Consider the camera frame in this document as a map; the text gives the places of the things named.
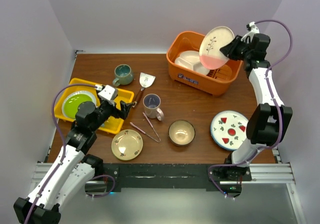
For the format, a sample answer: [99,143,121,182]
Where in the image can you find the pink metal tongs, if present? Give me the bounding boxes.
[129,112,162,143]

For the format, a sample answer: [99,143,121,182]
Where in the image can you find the orange plastic bin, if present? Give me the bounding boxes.
[166,31,243,96]

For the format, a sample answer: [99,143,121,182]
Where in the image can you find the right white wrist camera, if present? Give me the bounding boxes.
[241,21,260,43]

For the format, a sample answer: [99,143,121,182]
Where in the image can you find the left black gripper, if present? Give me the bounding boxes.
[90,99,132,132]

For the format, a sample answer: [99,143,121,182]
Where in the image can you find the aluminium frame rail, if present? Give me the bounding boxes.
[18,51,307,224]

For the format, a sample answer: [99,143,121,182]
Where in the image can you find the lavender mug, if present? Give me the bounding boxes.
[143,94,165,121]

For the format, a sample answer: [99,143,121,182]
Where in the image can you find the watermelon pattern plate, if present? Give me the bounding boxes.
[210,110,248,151]

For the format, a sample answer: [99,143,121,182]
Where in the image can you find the white divided plate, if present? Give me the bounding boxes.
[174,50,210,75]

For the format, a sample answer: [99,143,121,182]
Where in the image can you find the cream and pink branch plate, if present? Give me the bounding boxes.
[199,26,235,70]

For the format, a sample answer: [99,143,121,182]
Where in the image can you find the cream bowl with dark rim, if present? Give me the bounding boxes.
[168,120,196,147]

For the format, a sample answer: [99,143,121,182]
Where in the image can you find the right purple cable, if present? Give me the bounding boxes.
[208,19,293,197]

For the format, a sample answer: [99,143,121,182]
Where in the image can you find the purple cable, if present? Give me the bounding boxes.
[208,19,293,197]
[23,83,116,224]

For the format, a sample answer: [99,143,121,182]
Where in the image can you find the green ceramic mug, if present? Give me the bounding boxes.
[112,64,134,87]

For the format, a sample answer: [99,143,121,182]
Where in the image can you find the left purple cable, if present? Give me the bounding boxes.
[23,83,116,224]

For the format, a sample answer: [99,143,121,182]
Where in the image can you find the small cream floral plate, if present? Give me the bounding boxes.
[111,129,143,161]

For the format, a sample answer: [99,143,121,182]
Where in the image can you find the metal spatula with wooden handle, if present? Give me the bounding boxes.
[133,72,156,107]

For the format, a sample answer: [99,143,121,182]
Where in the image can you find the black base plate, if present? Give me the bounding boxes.
[85,164,252,197]

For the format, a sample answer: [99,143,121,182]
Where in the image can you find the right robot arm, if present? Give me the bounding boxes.
[218,33,293,181]

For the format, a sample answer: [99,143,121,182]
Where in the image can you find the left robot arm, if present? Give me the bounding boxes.
[13,101,133,224]

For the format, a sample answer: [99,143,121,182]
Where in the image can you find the green plate with grey rim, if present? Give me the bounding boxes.
[61,90,97,119]

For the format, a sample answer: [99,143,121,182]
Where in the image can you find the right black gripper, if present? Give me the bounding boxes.
[220,35,252,61]

